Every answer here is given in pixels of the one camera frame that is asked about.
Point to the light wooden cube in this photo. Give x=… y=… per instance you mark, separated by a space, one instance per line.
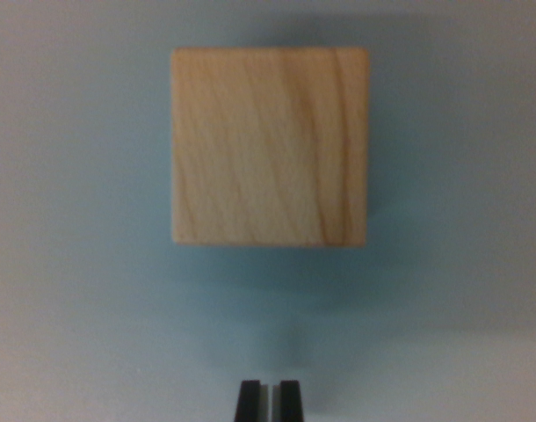
x=268 y=149

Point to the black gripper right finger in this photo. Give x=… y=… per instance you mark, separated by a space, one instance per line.
x=290 y=402

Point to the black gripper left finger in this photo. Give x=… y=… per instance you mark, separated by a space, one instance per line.
x=250 y=402

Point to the light blue plastic bin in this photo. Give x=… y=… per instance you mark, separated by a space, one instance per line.
x=52 y=220

